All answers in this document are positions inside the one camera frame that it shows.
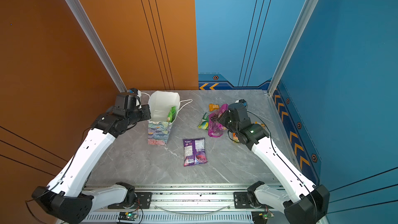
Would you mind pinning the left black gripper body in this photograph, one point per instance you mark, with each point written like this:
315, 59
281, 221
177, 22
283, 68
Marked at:
140, 115

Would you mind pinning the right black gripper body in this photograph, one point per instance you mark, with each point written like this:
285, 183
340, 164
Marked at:
226, 120

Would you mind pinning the magenta grape candy bag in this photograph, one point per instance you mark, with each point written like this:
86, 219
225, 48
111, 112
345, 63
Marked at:
215, 128

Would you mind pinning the floral white paper bag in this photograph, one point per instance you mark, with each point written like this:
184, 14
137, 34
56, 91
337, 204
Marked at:
160, 103

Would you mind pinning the large green chips bag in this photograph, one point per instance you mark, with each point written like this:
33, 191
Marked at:
172, 114

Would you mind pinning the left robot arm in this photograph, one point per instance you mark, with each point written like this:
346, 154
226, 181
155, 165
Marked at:
65, 196

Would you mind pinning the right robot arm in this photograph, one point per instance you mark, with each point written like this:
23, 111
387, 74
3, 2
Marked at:
301, 200

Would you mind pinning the green white snack bag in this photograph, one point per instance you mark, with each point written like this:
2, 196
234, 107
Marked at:
204, 123

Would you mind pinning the purple white snack bag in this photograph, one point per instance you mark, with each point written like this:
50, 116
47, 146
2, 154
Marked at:
194, 152

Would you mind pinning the yellow orange snack packet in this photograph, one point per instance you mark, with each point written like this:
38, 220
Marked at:
235, 138

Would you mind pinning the small orange snack packet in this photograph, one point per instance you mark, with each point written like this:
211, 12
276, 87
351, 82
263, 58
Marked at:
213, 107

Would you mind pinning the right circuit board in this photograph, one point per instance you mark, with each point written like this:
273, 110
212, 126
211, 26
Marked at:
261, 217

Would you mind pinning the circuit board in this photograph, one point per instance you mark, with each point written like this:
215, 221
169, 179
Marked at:
261, 217
127, 216

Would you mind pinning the left circuit board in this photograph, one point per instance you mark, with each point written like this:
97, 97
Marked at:
127, 216

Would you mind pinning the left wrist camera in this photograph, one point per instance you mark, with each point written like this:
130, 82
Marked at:
135, 91

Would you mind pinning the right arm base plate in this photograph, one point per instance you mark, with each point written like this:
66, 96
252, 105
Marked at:
245, 200

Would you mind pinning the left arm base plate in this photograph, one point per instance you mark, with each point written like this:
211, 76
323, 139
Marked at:
142, 200

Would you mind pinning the aluminium rail frame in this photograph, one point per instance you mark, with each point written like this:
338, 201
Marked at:
188, 204

